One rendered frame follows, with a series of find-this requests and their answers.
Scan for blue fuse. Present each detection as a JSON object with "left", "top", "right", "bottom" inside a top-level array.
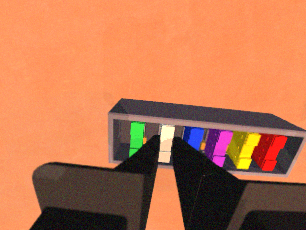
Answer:
[{"left": 183, "top": 126, "right": 204, "bottom": 151}]

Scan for green fuse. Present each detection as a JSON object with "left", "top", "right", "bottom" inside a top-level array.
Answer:
[{"left": 129, "top": 121, "right": 145, "bottom": 157}]

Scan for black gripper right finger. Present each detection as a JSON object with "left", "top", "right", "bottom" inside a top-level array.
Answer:
[{"left": 172, "top": 137, "right": 306, "bottom": 230}]

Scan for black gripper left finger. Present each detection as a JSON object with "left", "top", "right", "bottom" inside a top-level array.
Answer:
[{"left": 31, "top": 135, "right": 161, "bottom": 230}]

